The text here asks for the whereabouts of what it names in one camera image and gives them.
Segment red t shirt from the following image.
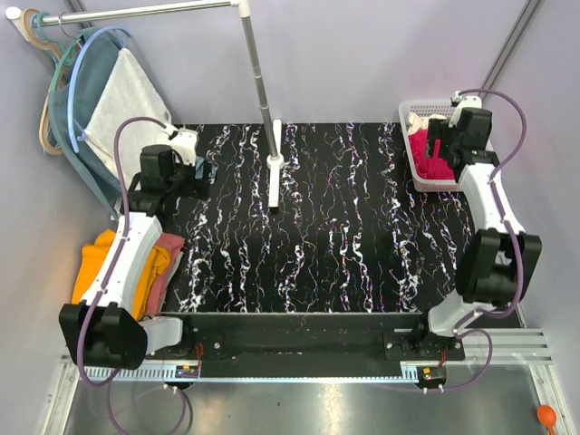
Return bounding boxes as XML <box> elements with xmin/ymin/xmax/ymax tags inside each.
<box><xmin>409</xmin><ymin>130</ymin><xmax>454</xmax><ymax>180</ymax></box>

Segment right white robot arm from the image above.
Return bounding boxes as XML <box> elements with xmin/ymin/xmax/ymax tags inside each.
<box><xmin>418</xmin><ymin>106</ymin><xmax>542</xmax><ymax>349</ymax></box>

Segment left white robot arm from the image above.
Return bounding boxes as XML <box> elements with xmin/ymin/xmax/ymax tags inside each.
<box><xmin>59</xmin><ymin>145</ymin><xmax>216</xmax><ymax>370</ymax></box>

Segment cream white t shirt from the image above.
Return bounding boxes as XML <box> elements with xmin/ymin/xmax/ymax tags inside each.
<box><xmin>406</xmin><ymin>111</ymin><xmax>432</xmax><ymax>135</ymax></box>

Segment white plastic basket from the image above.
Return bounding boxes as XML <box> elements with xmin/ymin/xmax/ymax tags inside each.
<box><xmin>397</xmin><ymin>98</ymin><xmax>495</xmax><ymax>193</ymax></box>

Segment pink folded t shirt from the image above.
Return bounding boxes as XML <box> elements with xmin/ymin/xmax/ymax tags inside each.
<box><xmin>144</xmin><ymin>233</ymin><xmax>185</xmax><ymax>315</ymax></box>

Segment metal clothes rack stand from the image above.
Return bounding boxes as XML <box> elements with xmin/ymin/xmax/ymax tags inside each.
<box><xmin>5</xmin><ymin>0</ymin><xmax>285</xmax><ymax>209</ymax></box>

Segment white hanging towel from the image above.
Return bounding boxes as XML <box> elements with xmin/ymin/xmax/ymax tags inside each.
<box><xmin>85</xmin><ymin>48</ymin><xmax>171</xmax><ymax>179</ymax></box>

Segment yellow folded t shirt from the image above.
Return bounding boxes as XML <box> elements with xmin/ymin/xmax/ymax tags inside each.
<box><xmin>71</xmin><ymin>228</ymin><xmax>171</xmax><ymax>318</ymax></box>

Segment blue grey hanging shirt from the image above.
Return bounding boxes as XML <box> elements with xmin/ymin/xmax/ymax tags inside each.
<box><xmin>48</xmin><ymin>26</ymin><xmax>131</xmax><ymax>219</ymax></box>

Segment light blue hanger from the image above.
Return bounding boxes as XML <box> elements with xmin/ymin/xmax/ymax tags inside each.
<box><xmin>65</xmin><ymin>25</ymin><xmax>131</xmax><ymax>154</ymax></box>

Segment green hanger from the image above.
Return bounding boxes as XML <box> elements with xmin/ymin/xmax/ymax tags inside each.
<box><xmin>24</xmin><ymin>9</ymin><xmax>84</xmax><ymax>93</ymax></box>

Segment wooden hanger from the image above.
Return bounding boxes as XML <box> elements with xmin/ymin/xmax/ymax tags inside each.
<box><xmin>20</xmin><ymin>7</ymin><xmax>64</xmax><ymax>157</ymax></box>

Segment orange ball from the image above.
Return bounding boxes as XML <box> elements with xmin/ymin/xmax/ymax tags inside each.
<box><xmin>536</xmin><ymin>404</ymin><xmax>557</xmax><ymax>435</ymax></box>

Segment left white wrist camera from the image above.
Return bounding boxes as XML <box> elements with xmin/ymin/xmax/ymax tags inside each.
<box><xmin>163</xmin><ymin>126</ymin><xmax>198</xmax><ymax>166</ymax></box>

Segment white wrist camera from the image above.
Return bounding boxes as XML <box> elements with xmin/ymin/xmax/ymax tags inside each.
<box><xmin>449</xmin><ymin>92</ymin><xmax>482</xmax><ymax>125</ymax></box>
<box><xmin>163</xmin><ymin>126</ymin><xmax>198</xmax><ymax>166</ymax></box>

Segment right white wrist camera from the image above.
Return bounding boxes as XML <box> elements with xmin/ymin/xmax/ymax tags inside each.
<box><xmin>449</xmin><ymin>92</ymin><xmax>482</xmax><ymax>125</ymax></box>

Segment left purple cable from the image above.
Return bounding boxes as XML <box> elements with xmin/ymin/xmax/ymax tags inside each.
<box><xmin>74</xmin><ymin>116</ymin><xmax>194</xmax><ymax>435</ymax></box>

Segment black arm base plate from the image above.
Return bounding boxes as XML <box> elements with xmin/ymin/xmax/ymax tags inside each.
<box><xmin>154</xmin><ymin>313</ymin><xmax>465</xmax><ymax>382</ymax></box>

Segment aluminium frame rail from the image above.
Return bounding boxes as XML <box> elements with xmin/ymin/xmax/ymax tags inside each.
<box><xmin>42</xmin><ymin>328</ymin><xmax>579</xmax><ymax>434</ymax></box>

